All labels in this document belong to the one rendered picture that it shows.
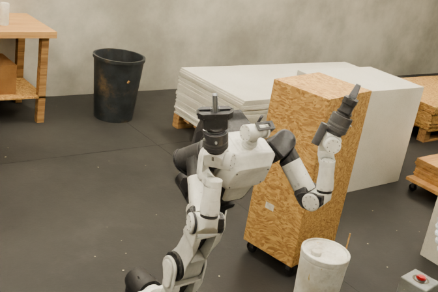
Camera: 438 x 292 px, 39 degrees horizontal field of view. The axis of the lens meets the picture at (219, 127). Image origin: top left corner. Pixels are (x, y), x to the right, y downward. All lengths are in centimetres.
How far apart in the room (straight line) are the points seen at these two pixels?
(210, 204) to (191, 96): 399
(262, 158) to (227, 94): 322
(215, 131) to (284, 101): 186
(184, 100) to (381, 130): 194
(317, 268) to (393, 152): 242
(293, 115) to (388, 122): 198
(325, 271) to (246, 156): 150
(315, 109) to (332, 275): 98
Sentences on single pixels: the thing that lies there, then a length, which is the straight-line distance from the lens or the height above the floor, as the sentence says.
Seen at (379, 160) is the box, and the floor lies 27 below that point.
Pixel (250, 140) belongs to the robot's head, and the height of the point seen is 139.
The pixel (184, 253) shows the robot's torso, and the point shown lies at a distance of 293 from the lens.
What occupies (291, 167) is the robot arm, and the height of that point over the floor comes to 124.
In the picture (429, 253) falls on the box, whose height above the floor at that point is 5.
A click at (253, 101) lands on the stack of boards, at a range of 561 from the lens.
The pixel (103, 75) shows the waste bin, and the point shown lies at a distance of 623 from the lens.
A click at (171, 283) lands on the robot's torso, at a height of 55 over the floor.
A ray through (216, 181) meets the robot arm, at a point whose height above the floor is 132.
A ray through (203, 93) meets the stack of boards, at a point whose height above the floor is 50.
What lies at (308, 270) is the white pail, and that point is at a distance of 386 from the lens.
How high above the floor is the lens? 224
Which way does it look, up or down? 20 degrees down
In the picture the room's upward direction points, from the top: 9 degrees clockwise
